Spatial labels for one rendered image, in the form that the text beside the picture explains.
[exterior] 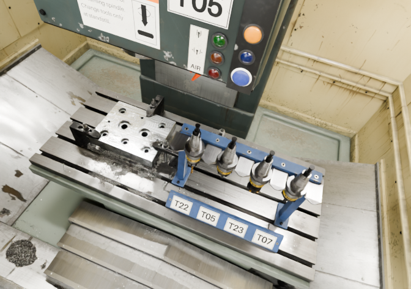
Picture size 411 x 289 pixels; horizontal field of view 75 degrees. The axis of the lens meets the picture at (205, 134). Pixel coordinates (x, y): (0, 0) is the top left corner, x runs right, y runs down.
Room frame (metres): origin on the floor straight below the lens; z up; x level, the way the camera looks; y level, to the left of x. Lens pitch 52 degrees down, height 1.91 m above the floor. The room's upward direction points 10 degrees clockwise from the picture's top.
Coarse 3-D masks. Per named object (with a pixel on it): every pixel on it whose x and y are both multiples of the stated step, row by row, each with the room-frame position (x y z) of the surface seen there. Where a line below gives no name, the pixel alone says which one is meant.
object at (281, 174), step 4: (272, 168) 0.46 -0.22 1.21; (276, 168) 0.46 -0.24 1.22; (272, 172) 0.45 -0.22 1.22; (276, 172) 0.45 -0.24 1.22; (280, 172) 0.45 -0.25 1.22; (284, 172) 0.45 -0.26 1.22; (272, 176) 0.43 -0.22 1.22; (276, 176) 0.43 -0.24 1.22; (280, 176) 0.44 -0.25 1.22; (284, 176) 0.44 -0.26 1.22; (272, 180) 0.42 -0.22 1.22; (276, 180) 0.42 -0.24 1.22; (280, 180) 0.42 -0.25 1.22; (284, 180) 0.43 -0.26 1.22; (272, 184) 0.40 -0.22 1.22; (276, 184) 0.41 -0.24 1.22; (280, 184) 0.41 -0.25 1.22; (284, 184) 0.41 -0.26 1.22; (276, 188) 0.40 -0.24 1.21; (280, 188) 0.40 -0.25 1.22; (284, 188) 0.40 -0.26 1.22
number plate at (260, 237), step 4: (256, 232) 0.35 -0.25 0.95; (260, 232) 0.35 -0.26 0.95; (264, 232) 0.35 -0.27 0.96; (256, 236) 0.34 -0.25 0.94; (260, 236) 0.34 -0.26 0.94; (264, 236) 0.34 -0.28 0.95; (268, 236) 0.34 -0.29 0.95; (272, 236) 0.34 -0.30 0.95; (252, 240) 0.33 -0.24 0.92; (256, 240) 0.33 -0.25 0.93; (260, 240) 0.33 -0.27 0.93; (264, 240) 0.33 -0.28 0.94; (268, 240) 0.33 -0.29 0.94; (272, 240) 0.34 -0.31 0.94; (260, 244) 0.32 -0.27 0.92; (264, 244) 0.32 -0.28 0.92; (268, 244) 0.32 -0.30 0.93; (272, 244) 0.32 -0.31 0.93; (268, 248) 0.31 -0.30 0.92; (272, 248) 0.31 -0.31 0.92
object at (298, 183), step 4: (296, 176) 0.42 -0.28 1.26; (300, 176) 0.41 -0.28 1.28; (304, 176) 0.40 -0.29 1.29; (308, 176) 0.40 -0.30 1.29; (292, 180) 0.42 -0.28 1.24; (296, 180) 0.41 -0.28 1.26; (300, 180) 0.40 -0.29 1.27; (304, 180) 0.40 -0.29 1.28; (308, 180) 0.40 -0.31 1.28; (292, 184) 0.40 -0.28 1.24; (296, 184) 0.40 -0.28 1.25; (300, 184) 0.40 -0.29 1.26; (304, 184) 0.40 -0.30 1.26; (292, 188) 0.40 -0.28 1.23; (296, 188) 0.39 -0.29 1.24; (300, 188) 0.39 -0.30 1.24; (304, 188) 0.40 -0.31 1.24
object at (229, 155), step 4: (228, 144) 0.46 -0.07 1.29; (228, 148) 0.45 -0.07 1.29; (232, 148) 0.45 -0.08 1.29; (224, 152) 0.45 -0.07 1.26; (228, 152) 0.45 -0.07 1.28; (232, 152) 0.45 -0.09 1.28; (224, 156) 0.45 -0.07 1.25; (228, 156) 0.44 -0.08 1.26; (232, 156) 0.45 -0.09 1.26; (224, 160) 0.44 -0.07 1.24; (228, 160) 0.44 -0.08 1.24; (232, 160) 0.45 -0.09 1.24; (228, 164) 0.44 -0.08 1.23
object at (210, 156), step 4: (208, 144) 0.51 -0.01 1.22; (212, 144) 0.51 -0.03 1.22; (208, 148) 0.49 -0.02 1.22; (212, 148) 0.50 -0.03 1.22; (216, 148) 0.50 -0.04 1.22; (220, 148) 0.50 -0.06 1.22; (204, 152) 0.47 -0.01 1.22; (208, 152) 0.48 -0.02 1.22; (212, 152) 0.48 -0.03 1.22; (216, 152) 0.48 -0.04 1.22; (204, 156) 0.46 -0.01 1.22; (208, 156) 0.46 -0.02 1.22; (212, 156) 0.47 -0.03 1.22; (216, 156) 0.47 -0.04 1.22; (204, 160) 0.45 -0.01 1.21; (208, 160) 0.45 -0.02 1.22; (212, 160) 0.45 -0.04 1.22; (216, 160) 0.45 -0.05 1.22
